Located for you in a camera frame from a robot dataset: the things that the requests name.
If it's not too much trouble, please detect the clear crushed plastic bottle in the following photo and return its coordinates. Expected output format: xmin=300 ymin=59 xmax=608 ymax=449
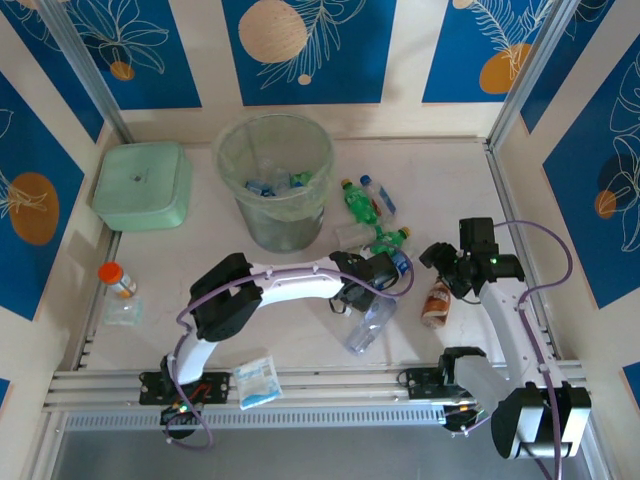
xmin=335 ymin=223 xmax=381 ymax=250

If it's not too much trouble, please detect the tall clear bottle blue cap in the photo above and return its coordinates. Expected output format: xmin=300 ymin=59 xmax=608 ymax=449
xmin=343 ymin=297 xmax=400 ymax=357

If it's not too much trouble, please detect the green soda bottle yellow cap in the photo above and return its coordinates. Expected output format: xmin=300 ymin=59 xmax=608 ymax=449
xmin=341 ymin=178 xmax=385 ymax=229
xmin=369 ymin=226 xmax=412 ymax=256

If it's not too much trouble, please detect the clear bottle dark blue label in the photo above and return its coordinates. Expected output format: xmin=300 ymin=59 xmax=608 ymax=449
xmin=389 ymin=247 xmax=414 ymax=281

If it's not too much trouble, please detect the brown drink bottle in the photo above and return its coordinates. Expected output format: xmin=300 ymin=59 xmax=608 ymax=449
xmin=420 ymin=277 xmax=452 ymax=329

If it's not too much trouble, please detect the small clear bottle blue cap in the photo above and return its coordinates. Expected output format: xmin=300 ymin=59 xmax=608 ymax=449
xmin=358 ymin=173 xmax=399 ymax=222

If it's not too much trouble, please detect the translucent green bin liner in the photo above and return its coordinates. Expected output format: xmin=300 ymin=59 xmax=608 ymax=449
xmin=213 ymin=113 xmax=336 ymax=221

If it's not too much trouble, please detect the white blue tissue packet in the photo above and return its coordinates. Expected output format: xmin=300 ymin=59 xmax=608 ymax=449
xmin=232 ymin=353 xmax=284 ymax=411

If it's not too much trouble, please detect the black controller board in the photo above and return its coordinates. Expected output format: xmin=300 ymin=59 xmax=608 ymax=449
xmin=442 ymin=402 xmax=484 ymax=436
xmin=159 ymin=403 xmax=201 ymax=441

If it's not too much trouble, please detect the grey metal sheet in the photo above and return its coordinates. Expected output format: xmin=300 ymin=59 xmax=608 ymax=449
xmin=49 ymin=429 xmax=601 ymax=480

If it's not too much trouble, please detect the small clear plastic packet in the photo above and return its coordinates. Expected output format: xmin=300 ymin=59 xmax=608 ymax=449
xmin=102 ymin=297 xmax=145 ymax=327

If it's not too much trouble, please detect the orange-capped pill bottle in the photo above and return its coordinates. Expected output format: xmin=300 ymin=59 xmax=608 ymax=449
xmin=97 ymin=261 xmax=137 ymax=300

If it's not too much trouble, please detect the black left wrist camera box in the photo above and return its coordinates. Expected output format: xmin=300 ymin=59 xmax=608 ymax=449
xmin=368 ymin=253 xmax=401 ymax=290

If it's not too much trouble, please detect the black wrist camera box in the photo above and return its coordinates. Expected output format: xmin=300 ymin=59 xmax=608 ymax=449
xmin=368 ymin=253 xmax=401 ymax=290
xmin=418 ymin=242 xmax=455 ymax=271

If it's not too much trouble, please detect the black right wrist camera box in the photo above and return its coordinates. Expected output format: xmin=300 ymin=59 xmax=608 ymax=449
xmin=418 ymin=242 xmax=455 ymax=271

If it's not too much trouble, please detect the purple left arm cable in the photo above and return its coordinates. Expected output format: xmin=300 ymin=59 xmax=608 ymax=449
xmin=164 ymin=242 xmax=415 ymax=451

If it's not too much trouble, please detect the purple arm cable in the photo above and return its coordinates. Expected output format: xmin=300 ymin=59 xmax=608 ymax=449
xmin=442 ymin=219 xmax=574 ymax=480
xmin=164 ymin=242 xmax=415 ymax=451

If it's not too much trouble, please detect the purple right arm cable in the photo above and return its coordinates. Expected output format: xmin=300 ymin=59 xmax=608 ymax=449
xmin=442 ymin=219 xmax=574 ymax=480

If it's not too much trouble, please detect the aluminium side rail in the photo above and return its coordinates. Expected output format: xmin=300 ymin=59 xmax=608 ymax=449
xmin=485 ymin=142 xmax=586 ymax=371
xmin=47 ymin=229 xmax=124 ymax=376

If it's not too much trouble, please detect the wire mesh waste bin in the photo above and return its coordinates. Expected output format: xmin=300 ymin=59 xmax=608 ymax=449
xmin=213 ymin=113 xmax=336 ymax=253

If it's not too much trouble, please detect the long aluminium base rail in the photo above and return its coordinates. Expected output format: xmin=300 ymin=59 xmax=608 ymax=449
xmin=42 ymin=367 xmax=586 ymax=414

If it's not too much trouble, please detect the grey slotted cable duct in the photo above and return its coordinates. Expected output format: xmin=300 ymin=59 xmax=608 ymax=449
xmin=64 ymin=405 xmax=446 ymax=432

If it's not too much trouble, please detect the aluminium frame post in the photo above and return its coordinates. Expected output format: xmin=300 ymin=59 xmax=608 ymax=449
xmin=485 ymin=0 xmax=586 ymax=151
xmin=37 ymin=0 xmax=135 ymax=146

